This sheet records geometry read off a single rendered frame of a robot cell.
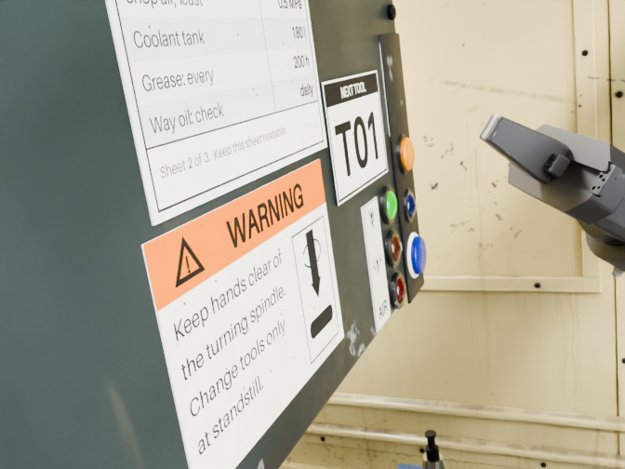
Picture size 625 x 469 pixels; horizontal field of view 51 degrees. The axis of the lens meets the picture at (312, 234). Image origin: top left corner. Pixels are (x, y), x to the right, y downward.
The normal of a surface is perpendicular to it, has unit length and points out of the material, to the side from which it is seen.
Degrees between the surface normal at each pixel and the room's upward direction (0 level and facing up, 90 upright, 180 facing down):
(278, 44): 90
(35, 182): 90
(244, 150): 90
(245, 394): 90
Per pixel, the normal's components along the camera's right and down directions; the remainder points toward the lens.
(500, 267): -0.40, 0.29
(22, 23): 0.91, -0.02
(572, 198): -0.86, -0.42
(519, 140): 0.17, 0.30
